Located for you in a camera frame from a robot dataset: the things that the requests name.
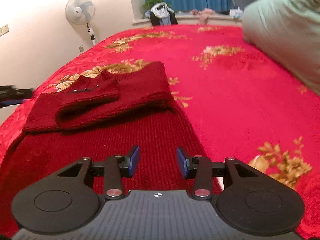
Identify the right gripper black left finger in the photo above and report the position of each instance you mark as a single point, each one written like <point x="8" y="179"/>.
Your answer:
<point x="72" y="196"/>

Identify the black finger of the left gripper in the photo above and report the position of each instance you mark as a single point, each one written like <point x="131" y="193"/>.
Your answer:
<point x="10" y="95"/>

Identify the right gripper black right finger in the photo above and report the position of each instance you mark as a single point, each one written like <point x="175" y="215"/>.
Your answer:
<point x="245" y="198"/>

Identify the dark red knit sweater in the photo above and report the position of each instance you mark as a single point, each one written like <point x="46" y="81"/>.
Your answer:
<point x="99" y="117"/>

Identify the red floral bed blanket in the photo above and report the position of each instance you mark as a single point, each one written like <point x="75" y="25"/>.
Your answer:
<point x="238" y="100"/>

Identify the white standing fan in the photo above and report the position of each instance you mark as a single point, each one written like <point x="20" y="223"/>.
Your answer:
<point x="81" y="12"/>

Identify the green potted plant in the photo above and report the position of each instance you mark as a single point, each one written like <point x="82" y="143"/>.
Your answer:
<point x="149" y="4"/>

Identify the light green duvet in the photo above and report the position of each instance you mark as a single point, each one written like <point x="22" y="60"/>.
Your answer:
<point x="288" y="32"/>

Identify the pink cloth on sill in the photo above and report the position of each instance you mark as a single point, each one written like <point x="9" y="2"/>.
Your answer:
<point x="203" y="15"/>

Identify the beige double wall switch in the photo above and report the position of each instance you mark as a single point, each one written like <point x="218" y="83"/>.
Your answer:
<point x="4" y="29"/>

